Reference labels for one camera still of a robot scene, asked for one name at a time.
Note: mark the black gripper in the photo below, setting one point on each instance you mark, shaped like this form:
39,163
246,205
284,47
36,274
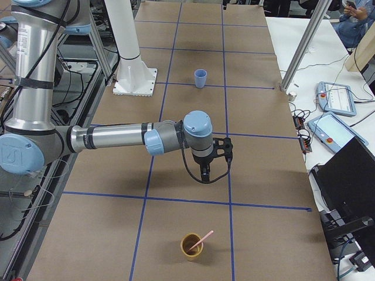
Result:
202,161

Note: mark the blue plastic cup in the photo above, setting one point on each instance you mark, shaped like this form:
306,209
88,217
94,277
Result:
200,78

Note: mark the pink chopstick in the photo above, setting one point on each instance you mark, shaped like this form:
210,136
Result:
201,240

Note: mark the small metal cylinder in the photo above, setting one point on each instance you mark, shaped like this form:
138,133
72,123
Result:
292,96

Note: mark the near blue teach pendant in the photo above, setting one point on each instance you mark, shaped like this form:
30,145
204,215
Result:
333,132

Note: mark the blue teach pendant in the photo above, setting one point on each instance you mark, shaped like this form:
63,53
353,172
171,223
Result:
333,132
336,98

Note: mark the black monitor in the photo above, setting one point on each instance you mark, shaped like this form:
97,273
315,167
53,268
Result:
346,183

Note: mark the far blue teach pendant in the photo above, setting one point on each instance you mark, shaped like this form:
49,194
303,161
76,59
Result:
336,98

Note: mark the person in blue shirt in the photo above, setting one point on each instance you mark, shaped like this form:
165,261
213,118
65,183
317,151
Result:
355,21

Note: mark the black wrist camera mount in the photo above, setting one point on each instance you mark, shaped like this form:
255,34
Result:
223,147

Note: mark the white camera mast pedestal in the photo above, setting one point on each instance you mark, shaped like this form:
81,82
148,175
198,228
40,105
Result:
133,75

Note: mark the aluminium frame post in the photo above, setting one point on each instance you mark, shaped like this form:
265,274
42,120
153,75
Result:
313,25

